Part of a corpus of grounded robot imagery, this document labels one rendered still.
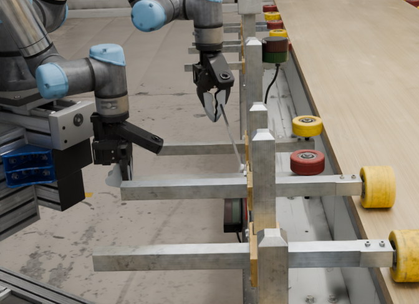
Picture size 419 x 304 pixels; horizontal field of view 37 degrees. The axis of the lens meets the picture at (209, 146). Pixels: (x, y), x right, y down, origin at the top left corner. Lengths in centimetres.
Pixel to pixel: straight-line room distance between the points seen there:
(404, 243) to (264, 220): 21
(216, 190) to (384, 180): 32
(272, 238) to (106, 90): 76
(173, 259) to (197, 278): 169
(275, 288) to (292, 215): 107
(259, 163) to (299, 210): 90
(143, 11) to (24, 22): 27
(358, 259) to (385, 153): 55
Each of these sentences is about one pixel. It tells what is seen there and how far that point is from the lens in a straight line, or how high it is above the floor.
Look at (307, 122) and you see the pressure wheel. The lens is 169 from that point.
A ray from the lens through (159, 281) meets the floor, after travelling 267.
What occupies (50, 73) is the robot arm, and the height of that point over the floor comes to 115.
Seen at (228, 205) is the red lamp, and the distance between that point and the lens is 168.
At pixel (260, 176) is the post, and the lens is 95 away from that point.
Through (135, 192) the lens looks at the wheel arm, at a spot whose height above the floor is 95.
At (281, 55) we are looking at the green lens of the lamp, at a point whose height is 114.
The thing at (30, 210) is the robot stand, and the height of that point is 72.
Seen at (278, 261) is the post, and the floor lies 108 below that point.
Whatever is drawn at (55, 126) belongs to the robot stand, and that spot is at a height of 97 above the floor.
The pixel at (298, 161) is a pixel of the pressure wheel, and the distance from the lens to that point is 143.
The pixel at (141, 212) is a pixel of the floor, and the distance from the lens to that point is 324.
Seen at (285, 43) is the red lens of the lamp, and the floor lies 117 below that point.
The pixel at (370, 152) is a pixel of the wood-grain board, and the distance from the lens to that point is 151.
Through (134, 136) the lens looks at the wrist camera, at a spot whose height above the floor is 98.
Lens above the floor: 146
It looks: 21 degrees down
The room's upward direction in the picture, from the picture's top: 3 degrees counter-clockwise
